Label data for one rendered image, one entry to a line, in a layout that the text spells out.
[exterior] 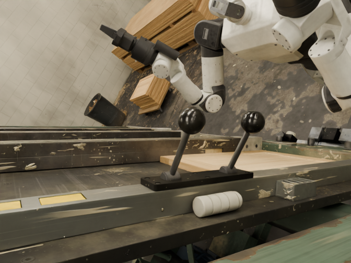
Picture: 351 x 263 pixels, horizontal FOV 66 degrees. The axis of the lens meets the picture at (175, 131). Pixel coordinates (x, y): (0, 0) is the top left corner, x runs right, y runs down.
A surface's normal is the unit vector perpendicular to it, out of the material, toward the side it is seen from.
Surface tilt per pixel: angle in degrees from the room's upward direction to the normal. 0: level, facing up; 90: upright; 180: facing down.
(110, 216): 90
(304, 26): 106
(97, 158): 90
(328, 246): 59
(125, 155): 90
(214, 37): 54
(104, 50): 90
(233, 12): 101
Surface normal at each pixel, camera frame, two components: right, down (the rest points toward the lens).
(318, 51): -0.68, -0.61
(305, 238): 0.03, -1.00
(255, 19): -0.83, -0.13
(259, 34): -0.69, 0.61
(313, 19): 0.37, 0.65
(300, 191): 0.54, 0.04
